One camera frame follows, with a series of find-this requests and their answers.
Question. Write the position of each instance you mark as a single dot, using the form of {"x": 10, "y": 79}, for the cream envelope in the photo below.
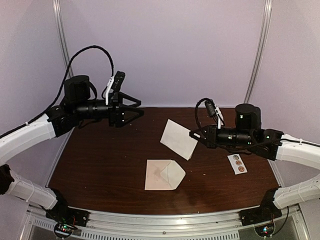
{"x": 163, "y": 175}

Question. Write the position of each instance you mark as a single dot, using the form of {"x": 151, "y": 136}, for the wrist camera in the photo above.
{"x": 215, "y": 113}
{"x": 113, "y": 86}

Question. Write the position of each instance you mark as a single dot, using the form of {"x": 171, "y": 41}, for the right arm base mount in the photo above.
{"x": 262, "y": 219}

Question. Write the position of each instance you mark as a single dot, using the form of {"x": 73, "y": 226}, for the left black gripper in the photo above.
{"x": 116, "y": 101}

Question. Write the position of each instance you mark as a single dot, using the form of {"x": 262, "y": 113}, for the aluminium frame post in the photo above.
{"x": 262, "y": 40}
{"x": 65, "y": 50}

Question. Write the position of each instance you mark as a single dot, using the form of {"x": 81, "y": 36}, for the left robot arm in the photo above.
{"x": 76, "y": 106}

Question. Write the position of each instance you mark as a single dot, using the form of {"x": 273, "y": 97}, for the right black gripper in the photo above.
{"x": 210, "y": 140}

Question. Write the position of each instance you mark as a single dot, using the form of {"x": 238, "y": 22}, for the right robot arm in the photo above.
{"x": 248, "y": 137}

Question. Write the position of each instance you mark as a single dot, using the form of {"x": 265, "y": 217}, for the left aluminium frame post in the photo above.
{"x": 65, "y": 50}

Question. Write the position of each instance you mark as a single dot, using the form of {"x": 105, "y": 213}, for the right aluminium frame post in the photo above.
{"x": 262, "y": 40}

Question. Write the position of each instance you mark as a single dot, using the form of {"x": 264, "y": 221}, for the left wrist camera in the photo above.
{"x": 113, "y": 86}

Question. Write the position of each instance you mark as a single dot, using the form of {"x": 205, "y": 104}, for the white letter paper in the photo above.
{"x": 176, "y": 137}

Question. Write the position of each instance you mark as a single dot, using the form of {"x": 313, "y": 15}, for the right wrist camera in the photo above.
{"x": 215, "y": 113}

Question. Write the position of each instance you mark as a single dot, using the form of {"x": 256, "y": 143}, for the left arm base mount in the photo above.
{"x": 67, "y": 223}

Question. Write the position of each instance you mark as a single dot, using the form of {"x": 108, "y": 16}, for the sticker strip with seals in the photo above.
{"x": 237, "y": 164}

